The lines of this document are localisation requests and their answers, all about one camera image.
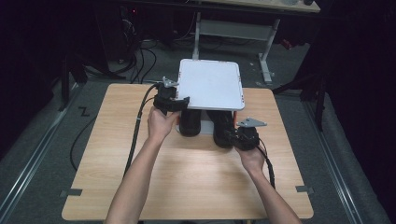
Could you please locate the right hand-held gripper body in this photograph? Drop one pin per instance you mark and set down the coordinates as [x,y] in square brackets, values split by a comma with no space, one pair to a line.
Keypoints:
[247,137]

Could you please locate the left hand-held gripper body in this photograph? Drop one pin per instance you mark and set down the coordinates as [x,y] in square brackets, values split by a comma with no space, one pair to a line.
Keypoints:
[165,96]

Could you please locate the black shoe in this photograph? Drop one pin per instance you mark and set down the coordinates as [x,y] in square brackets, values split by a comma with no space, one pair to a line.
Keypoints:
[190,123]
[221,127]

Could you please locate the white two-tier shoe rack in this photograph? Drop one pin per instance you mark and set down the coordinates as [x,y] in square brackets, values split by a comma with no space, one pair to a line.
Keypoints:
[211,84]

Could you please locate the person's right hand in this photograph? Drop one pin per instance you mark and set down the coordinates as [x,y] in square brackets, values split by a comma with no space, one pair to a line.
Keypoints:
[252,160]

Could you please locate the person's left hand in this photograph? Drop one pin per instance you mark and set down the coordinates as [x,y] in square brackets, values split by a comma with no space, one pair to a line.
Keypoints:
[160,124]

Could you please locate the grey tape piece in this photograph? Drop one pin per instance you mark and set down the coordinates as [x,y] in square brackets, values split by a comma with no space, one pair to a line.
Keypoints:
[71,192]
[304,189]

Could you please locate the black metal stand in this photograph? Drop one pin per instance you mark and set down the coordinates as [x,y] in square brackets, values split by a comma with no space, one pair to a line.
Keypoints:
[66,84]
[319,102]

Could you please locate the small red object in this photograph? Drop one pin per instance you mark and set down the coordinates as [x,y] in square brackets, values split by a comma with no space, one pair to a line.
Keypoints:
[286,44]

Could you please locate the desk with white metal frame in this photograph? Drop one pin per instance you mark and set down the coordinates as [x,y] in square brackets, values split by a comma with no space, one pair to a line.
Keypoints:
[236,29]

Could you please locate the metal floor rail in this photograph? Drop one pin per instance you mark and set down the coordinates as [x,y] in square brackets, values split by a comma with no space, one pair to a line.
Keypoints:
[34,158]
[334,168]

